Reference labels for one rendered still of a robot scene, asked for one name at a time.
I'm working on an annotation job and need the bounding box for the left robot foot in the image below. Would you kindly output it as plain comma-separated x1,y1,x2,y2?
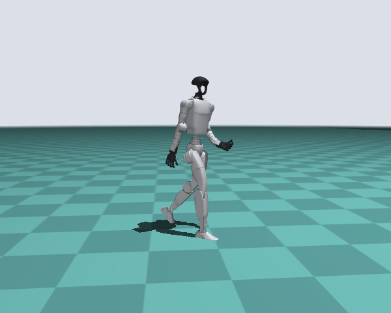
160,207,175,223

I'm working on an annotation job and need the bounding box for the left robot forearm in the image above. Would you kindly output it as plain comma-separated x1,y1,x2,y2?
205,130,221,145

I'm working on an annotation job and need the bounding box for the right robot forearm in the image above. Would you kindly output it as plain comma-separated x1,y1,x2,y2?
170,123,182,152

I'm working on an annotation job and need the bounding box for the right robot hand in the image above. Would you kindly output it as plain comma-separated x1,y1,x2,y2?
166,147,178,168

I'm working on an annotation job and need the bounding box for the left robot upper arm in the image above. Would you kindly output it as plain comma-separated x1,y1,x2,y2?
207,103,214,132

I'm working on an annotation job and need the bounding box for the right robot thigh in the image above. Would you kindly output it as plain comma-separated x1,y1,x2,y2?
183,149,207,198

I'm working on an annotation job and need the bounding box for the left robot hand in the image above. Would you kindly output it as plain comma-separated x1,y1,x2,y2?
216,140,233,151

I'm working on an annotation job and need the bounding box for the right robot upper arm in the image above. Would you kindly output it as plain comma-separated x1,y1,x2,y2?
179,100,194,132

